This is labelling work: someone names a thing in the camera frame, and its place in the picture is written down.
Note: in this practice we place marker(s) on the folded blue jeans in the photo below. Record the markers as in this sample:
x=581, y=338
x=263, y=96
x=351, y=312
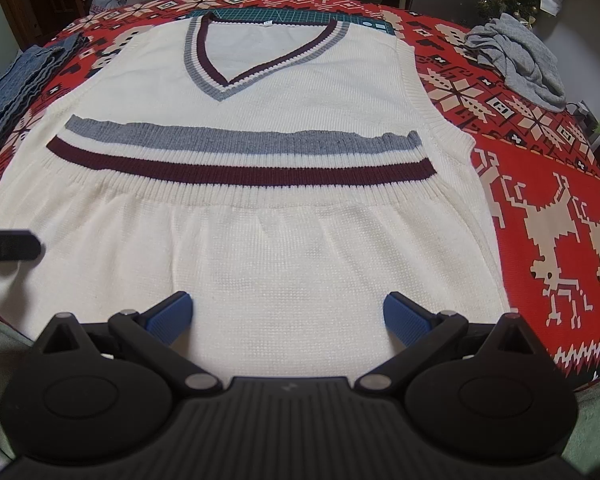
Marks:
x=15, y=80

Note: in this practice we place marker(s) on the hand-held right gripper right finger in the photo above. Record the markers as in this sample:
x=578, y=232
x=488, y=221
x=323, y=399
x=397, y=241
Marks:
x=405, y=317

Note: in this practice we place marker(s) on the white knit vest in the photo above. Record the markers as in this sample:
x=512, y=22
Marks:
x=280, y=100

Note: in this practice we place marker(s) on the crumpled plastic bag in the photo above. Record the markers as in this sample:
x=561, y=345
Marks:
x=115, y=1

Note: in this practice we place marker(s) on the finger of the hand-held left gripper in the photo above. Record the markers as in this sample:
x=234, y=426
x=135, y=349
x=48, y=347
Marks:
x=12, y=246

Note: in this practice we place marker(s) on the grey garment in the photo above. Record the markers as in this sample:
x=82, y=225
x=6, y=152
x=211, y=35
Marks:
x=520, y=55

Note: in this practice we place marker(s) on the pale green bedsheet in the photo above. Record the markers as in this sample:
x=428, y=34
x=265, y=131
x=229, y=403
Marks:
x=0, y=350

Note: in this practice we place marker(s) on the small Christmas tree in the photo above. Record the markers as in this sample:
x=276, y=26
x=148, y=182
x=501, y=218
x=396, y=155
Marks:
x=510, y=0

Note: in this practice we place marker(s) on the red patterned blanket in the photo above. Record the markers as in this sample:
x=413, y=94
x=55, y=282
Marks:
x=530, y=170

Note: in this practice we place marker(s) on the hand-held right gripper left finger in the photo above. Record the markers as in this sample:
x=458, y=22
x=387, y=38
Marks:
x=175, y=312

